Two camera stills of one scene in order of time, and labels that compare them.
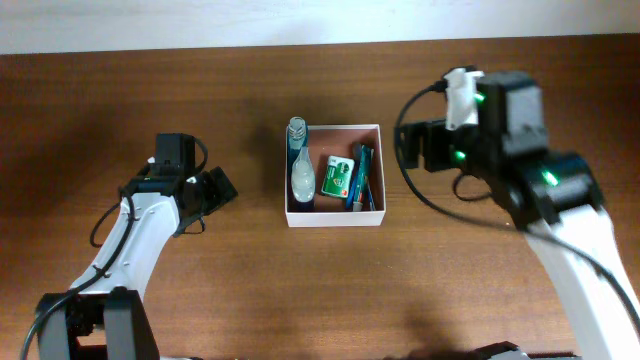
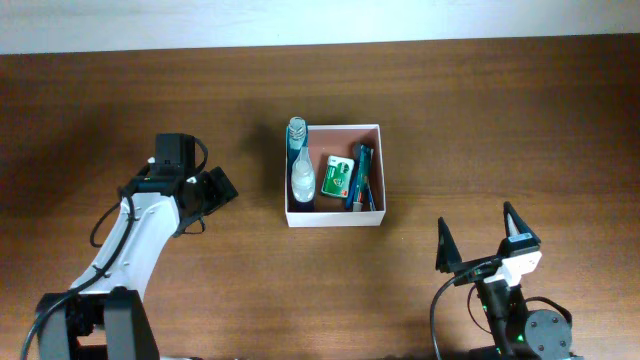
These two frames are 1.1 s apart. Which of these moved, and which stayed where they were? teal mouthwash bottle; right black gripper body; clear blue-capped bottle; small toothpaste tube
Moved: right black gripper body
Stayed: teal mouthwash bottle; clear blue-capped bottle; small toothpaste tube
